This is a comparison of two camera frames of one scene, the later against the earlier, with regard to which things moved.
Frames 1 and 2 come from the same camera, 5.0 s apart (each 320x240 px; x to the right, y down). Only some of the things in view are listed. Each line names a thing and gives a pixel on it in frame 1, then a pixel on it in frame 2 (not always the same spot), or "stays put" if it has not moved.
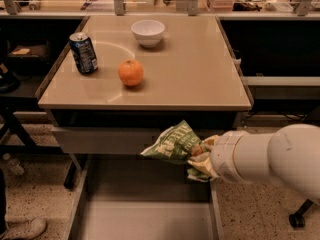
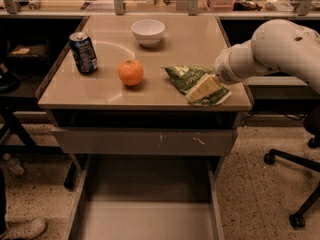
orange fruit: (130, 72) stays put
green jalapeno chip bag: (178, 143) -> (186, 77)
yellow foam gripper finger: (206, 166) -> (208, 86)
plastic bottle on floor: (13, 164) stays put
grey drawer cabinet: (119, 81) stays put
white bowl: (148, 32) stays put
